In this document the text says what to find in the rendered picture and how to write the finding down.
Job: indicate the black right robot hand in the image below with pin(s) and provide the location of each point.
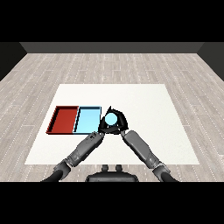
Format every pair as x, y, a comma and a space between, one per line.
122, 121

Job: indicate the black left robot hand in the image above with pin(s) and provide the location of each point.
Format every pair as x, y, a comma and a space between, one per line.
102, 125

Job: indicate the small blue can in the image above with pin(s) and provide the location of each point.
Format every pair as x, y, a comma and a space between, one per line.
111, 118

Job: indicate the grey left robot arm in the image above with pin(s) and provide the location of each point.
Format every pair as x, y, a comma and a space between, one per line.
78, 154

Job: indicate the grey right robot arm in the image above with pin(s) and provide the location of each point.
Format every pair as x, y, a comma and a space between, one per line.
145, 153

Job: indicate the light blue shallow open box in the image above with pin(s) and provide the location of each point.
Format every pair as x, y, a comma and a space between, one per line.
87, 119

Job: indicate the red shallow open box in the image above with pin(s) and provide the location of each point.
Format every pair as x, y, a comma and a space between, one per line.
64, 119

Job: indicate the dark grey robot body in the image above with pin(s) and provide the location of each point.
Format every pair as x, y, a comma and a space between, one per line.
112, 176

